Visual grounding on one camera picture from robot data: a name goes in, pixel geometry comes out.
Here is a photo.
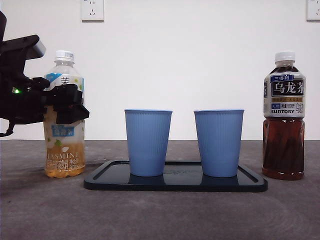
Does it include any blue ribbed plastic cup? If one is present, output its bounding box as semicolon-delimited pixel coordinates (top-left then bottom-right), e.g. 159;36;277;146
124;108;174;178
193;108;245;178

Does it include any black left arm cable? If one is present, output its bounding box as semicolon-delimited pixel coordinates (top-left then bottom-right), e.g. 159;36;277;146
0;119;16;138

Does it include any dark rectangular tray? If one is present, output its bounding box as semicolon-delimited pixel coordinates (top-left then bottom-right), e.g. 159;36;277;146
83;159;269;193

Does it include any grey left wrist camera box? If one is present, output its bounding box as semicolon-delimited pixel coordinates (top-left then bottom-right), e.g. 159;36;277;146
24;37;47;61

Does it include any dark oolong tea bottle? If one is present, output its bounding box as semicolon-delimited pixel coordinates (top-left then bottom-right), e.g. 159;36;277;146
261;50;306;181

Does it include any jasmine tea bottle white label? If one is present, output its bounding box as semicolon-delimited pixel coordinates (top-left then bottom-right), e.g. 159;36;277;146
42;49;86;179

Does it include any white wall socket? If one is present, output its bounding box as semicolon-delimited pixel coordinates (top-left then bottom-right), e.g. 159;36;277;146
306;0;320;22
80;0;105;22

